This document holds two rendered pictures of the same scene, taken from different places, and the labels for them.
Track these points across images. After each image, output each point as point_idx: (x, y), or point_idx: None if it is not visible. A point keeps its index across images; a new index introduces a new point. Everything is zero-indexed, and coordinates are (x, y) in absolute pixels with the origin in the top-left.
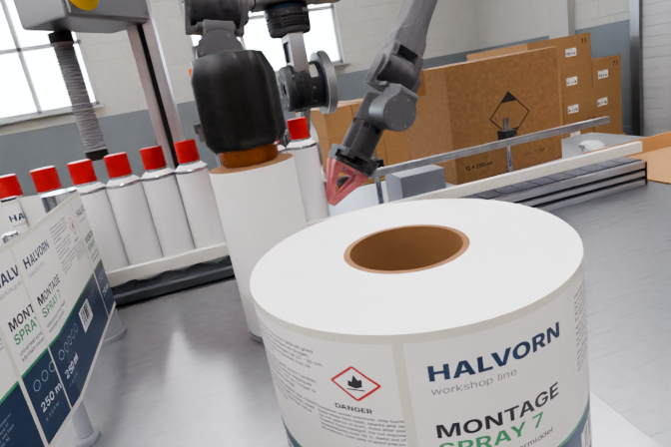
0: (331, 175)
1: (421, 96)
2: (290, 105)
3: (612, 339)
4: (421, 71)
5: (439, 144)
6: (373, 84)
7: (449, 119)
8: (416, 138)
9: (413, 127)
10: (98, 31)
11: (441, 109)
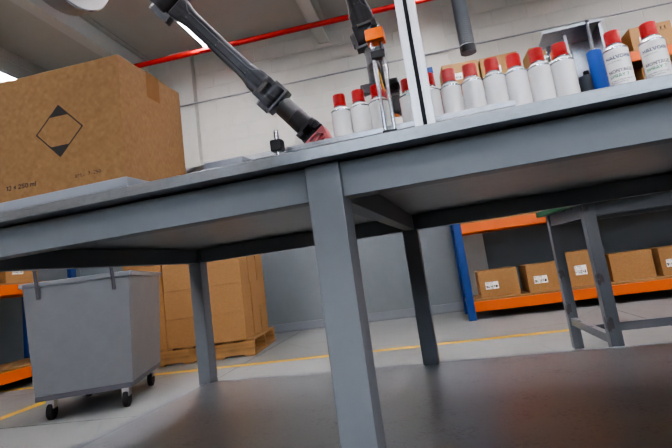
0: (330, 137)
1: (154, 100)
2: None
3: None
4: (156, 79)
5: (172, 155)
6: (288, 96)
7: (182, 136)
8: (142, 141)
9: (139, 126)
10: None
11: (175, 124)
